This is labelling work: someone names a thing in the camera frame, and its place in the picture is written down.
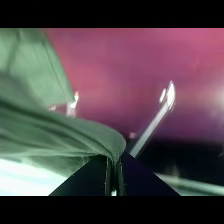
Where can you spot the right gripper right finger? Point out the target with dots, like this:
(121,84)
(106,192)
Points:
(143,181)

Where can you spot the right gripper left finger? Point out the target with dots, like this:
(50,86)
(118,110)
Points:
(89,180)

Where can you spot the green garment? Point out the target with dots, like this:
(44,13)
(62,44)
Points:
(40,126)

